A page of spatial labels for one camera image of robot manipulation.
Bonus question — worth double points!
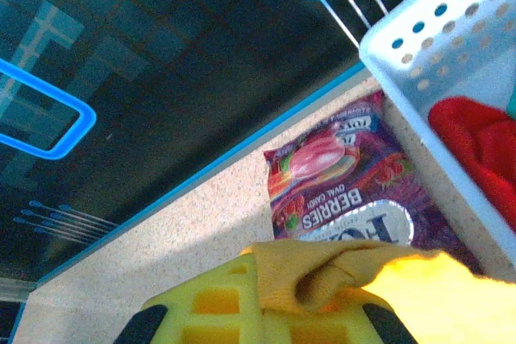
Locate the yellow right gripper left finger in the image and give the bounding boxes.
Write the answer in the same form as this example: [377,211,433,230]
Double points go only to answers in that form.
[116,253,265,344]

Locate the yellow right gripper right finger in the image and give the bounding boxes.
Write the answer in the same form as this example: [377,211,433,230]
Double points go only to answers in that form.
[261,291,420,344]

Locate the yellow t-shirt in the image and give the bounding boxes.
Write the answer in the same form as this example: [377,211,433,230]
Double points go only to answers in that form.
[240,238,516,344]

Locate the purple Fox's berries candy bag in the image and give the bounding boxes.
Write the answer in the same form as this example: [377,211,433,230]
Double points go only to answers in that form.
[262,89,485,276]

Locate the blue printed back panel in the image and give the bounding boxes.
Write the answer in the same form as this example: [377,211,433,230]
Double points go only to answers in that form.
[0,0,460,284]

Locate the crumpled red t-shirt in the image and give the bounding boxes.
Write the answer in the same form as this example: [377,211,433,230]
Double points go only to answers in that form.
[427,96,516,236]

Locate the white perforated plastic basket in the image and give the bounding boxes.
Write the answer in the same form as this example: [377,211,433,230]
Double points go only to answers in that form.
[358,0,516,284]

